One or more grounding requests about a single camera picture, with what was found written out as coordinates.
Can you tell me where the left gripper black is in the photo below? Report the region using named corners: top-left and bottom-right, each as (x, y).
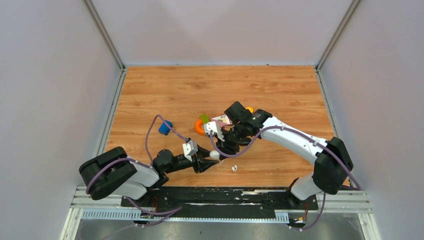
top-left (164, 143), bottom-right (220, 174)

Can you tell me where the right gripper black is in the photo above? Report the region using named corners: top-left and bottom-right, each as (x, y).
top-left (214, 122), bottom-right (247, 160)

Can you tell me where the white earbud charging case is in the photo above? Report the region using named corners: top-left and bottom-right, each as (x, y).
top-left (209, 150), bottom-right (220, 160)

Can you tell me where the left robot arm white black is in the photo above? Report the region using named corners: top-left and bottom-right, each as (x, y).
top-left (78, 146), bottom-right (220, 207)

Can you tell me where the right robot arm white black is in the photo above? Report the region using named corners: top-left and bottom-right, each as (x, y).
top-left (213, 101), bottom-right (354, 209)

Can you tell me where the pink patterned card box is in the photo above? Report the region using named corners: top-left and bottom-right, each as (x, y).
top-left (210, 114), bottom-right (232, 128)

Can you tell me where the green toy block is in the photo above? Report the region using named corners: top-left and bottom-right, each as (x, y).
top-left (199, 114), bottom-right (211, 124)

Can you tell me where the blue toy block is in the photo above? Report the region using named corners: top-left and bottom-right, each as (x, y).
top-left (158, 120), bottom-right (173, 136)

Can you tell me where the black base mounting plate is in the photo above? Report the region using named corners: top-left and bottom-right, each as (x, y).
top-left (135, 186), bottom-right (318, 219)

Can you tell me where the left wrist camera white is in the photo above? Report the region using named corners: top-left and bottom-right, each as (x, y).
top-left (182, 140), bottom-right (198, 162)

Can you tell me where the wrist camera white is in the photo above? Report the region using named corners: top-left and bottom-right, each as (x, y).
top-left (182, 140), bottom-right (198, 162)
top-left (203, 121), bottom-right (225, 142)

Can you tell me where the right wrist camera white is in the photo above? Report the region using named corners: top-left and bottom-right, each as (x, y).
top-left (203, 121), bottom-right (225, 142)

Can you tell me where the orange ring toy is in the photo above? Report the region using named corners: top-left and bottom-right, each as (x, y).
top-left (194, 118), bottom-right (205, 136)

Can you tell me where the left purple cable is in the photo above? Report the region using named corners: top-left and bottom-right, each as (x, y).
top-left (86, 114), bottom-right (190, 240)

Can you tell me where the white slotted cable duct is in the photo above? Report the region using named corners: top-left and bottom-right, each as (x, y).
top-left (81, 208), bottom-right (290, 224)

